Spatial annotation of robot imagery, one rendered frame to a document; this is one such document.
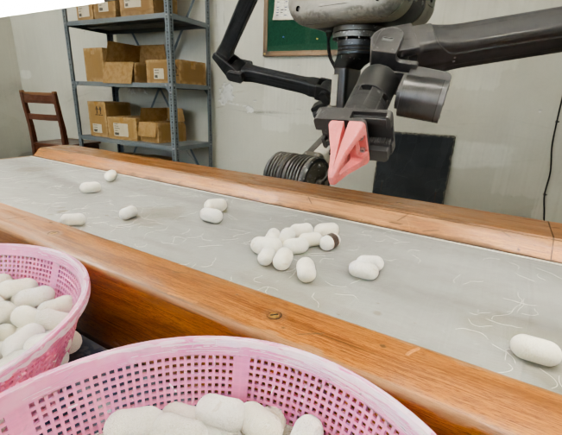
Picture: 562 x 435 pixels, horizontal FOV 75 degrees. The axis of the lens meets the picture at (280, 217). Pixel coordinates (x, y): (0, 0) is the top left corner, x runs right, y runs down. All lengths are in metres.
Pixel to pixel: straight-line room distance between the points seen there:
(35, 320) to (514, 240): 0.55
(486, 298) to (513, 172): 2.08
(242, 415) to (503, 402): 0.15
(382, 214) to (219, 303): 0.36
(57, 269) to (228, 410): 0.25
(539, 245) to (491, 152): 1.90
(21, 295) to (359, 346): 0.31
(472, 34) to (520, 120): 1.83
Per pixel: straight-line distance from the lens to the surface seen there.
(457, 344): 0.34
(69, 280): 0.41
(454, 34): 0.64
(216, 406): 0.25
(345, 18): 1.05
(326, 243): 0.47
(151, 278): 0.36
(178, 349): 0.27
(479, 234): 0.58
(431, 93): 0.55
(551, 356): 0.35
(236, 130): 3.00
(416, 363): 0.27
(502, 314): 0.41
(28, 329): 0.36
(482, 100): 2.45
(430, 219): 0.59
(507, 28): 0.67
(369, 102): 0.52
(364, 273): 0.40
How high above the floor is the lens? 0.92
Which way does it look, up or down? 18 degrees down
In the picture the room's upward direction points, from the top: 2 degrees clockwise
